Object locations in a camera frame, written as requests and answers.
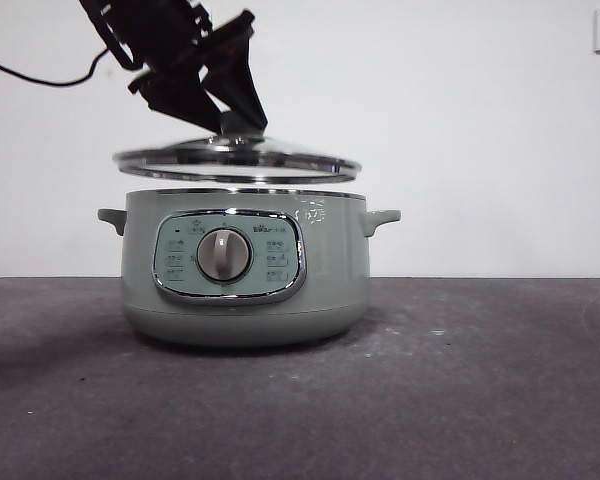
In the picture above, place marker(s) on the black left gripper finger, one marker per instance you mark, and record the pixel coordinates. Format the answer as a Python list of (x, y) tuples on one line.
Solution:
[(180, 100), (235, 75)]

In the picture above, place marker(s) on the glass lid with green knob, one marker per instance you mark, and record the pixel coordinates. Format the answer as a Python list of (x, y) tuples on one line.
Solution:
[(240, 150)]

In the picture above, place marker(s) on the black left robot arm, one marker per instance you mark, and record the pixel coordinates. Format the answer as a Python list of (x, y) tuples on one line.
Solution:
[(140, 30)]

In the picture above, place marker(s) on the pale green electric pot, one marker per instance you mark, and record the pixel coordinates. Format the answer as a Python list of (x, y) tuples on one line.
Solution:
[(330, 280)]

